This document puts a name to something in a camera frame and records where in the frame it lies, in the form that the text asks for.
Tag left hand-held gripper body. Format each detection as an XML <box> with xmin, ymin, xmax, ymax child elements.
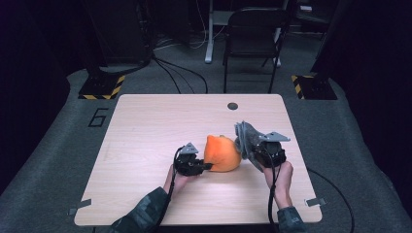
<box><xmin>174</xmin><ymin>142</ymin><xmax>206</xmax><ymax>178</ymax></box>

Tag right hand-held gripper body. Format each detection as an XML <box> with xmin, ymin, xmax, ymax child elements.
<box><xmin>255</xmin><ymin>131</ymin><xmax>292</xmax><ymax>170</ymax></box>

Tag orange plush toy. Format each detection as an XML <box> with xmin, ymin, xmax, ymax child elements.
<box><xmin>202</xmin><ymin>134</ymin><xmax>243</xmax><ymax>174</ymax></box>

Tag grey terry cloth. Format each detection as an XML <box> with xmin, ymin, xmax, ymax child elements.
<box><xmin>234</xmin><ymin>120</ymin><xmax>270</xmax><ymax>173</ymax></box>

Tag person's left hand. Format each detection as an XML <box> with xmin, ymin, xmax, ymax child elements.
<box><xmin>162</xmin><ymin>164</ymin><xmax>199</xmax><ymax>196</ymax></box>

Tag person's right hand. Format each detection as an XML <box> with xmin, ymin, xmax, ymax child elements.
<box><xmin>261</xmin><ymin>160</ymin><xmax>294</xmax><ymax>210</ymax></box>

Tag grey tape strip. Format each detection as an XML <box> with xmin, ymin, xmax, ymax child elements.
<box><xmin>67</xmin><ymin>198</ymin><xmax>93</xmax><ymax>216</ymax></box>
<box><xmin>304</xmin><ymin>196</ymin><xmax>327</xmax><ymax>208</ymax></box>

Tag black stand base striped edge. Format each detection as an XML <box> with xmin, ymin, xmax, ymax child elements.
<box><xmin>290</xmin><ymin>73</ymin><xmax>338</xmax><ymax>101</ymax></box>
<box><xmin>78</xmin><ymin>67</ymin><xmax>126</xmax><ymax>101</ymax></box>

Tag black folding chair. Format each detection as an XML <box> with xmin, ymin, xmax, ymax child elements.
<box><xmin>222</xmin><ymin>7</ymin><xmax>287</xmax><ymax>95</ymax></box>

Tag white desk leg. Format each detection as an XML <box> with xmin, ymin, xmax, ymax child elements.
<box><xmin>204</xmin><ymin>0</ymin><xmax>235</xmax><ymax>64</ymax></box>

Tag dark cabinet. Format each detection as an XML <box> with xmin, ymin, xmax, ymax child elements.
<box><xmin>85</xmin><ymin>0</ymin><xmax>154</xmax><ymax>68</ymax></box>

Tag left hand-held gripper cable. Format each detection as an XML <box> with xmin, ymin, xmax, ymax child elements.
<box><xmin>154</xmin><ymin>146</ymin><xmax>185</xmax><ymax>233</ymax></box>

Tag hand-held gripper cable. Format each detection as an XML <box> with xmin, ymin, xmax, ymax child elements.
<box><xmin>154</xmin><ymin>146</ymin><xmax>185</xmax><ymax>233</ymax></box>
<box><xmin>267</xmin><ymin>154</ymin><xmax>284</xmax><ymax>233</ymax></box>

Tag right hand-held gripper cable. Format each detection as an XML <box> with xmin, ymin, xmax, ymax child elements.
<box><xmin>267</xmin><ymin>154</ymin><xmax>284</xmax><ymax>233</ymax></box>

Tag thin black floor cable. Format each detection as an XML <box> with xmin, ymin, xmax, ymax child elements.
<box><xmin>306</xmin><ymin>167</ymin><xmax>356</xmax><ymax>233</ymax></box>

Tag black floor cables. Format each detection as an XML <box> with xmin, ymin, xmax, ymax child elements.
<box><xmin>151</xmin><ymin>55</ymin><xmax>209</xmax><ymax>95</ymax></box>

